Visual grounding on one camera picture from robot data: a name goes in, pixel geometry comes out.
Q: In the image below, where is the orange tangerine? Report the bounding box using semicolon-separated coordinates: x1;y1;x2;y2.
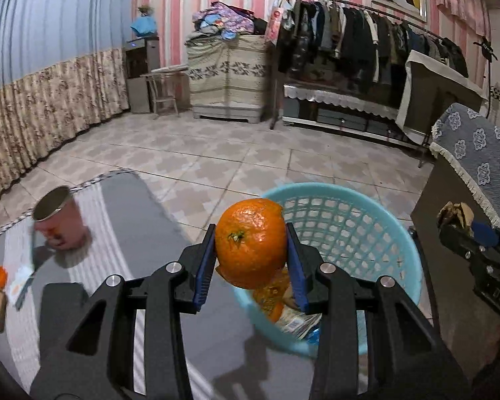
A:
214;199;288;290

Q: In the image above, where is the cloth-covered cabinet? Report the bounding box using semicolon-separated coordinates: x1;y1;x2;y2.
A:
185;34;271;123

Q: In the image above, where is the orange peel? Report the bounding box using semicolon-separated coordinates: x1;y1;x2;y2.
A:
252;267;294;323

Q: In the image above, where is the grey water dispenser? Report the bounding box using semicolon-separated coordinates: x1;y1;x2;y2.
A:
124;37;161;115

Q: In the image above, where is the white and blue packet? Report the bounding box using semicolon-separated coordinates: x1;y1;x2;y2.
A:
6;264;36;311

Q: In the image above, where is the metal clothes rack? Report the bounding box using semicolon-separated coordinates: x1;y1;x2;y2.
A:
269;0;455;132

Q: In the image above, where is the blue and floral curtain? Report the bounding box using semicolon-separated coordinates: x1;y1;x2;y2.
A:
0;0;135;217

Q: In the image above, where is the cloth-covered screen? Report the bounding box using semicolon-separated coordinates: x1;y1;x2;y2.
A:
396;50;488;146

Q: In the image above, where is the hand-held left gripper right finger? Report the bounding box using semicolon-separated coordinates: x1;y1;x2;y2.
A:
286;222;472;400

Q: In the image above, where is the pink hanging bag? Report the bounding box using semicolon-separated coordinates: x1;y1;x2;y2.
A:
266;0;285;44

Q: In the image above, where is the pile of folded clothes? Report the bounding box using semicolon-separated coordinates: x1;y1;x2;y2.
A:
192;2;269;41

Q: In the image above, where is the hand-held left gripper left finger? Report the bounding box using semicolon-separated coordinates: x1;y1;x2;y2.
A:
29;224;218;400

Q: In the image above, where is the grey striped mat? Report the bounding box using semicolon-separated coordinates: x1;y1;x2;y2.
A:
0;169;317;400

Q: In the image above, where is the small metal table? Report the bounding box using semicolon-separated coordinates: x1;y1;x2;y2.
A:
141;66;190;117

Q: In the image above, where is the pink metal cup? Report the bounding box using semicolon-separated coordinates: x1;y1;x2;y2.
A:
32;186;88;251

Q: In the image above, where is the blue patterned fringed cloth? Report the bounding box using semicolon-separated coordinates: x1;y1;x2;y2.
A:
429;102;500;228

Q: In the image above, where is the teal plastic basket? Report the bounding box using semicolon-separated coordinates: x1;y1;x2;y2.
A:
232;182;423;359

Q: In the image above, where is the blue wrapped potted plant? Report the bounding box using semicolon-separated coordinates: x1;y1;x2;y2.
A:
130;5;157;38

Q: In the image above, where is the row of hanging clothes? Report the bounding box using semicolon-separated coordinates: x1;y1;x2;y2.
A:
277;0;469;88

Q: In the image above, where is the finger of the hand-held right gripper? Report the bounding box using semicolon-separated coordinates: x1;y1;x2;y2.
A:
472;221;500;247
439;224;490;276

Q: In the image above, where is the low cabinet with lace cloth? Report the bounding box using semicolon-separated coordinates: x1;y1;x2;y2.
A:
281;82;421;148

